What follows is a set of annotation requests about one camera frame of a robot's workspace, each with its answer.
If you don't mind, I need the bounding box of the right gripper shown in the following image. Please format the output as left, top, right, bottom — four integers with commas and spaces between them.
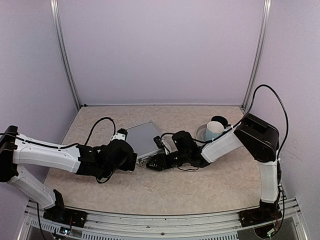
145, 150, 189, 172

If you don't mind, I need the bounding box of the aluminium poker case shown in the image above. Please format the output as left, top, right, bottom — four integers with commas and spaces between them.
126, 120, 164, 167

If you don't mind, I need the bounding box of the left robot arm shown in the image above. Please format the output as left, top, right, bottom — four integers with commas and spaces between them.
0, 125, 138, 223

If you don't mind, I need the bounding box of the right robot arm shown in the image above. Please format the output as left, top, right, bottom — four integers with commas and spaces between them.
146, 113, 282, 222

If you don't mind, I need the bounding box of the black cup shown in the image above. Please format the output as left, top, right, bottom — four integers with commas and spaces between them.
211, 115, 229, 128

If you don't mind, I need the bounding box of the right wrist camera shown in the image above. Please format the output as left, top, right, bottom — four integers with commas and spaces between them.
153, 135, 169, 154

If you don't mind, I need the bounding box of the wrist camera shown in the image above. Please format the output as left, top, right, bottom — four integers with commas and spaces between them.
110, 128, 128, 142
153, 135, 169, 154

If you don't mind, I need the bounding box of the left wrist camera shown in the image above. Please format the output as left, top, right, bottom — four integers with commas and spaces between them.
110, 128, 128, 142

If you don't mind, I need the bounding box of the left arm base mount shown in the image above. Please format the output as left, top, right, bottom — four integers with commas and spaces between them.
43, 206, 88, 228

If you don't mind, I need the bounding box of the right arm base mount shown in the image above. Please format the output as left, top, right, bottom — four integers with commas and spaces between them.
238, 206, 282, 228

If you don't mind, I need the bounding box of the left aluminium corner post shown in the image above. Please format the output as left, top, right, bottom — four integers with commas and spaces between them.
50, 0, 82, 111

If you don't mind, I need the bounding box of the aluminium corner post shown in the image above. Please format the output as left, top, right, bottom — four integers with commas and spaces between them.
241, 0, 272, 111
50, 0, 82, 111

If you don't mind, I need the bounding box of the right aluminium corner post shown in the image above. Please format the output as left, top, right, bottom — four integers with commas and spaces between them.
241, 0, 272, 111

